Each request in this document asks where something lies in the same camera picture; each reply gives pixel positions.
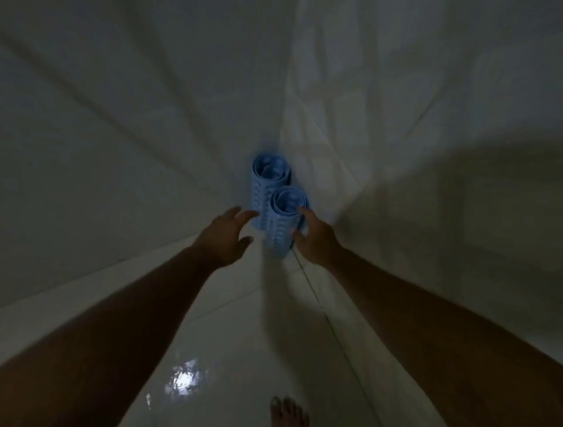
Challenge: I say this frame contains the blue bath mat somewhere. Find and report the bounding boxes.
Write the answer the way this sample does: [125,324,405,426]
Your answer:
[263,185,310,258]
[249,151,292,232]

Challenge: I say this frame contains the person's left forearm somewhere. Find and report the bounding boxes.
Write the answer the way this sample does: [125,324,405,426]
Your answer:
[0,246,216,427]

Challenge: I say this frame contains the person's right forearm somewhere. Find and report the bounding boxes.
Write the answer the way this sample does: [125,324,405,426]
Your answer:
[325,246,563,427]

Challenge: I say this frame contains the person's bare foot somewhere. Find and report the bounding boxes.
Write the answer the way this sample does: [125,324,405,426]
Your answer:
[270,395,310,427]

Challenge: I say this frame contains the person's right hand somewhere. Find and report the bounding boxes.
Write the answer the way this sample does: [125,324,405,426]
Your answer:
[292,207,344,269]

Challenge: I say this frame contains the person's left hand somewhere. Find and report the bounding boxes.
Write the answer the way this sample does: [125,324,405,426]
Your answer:
[191,205,260,272]

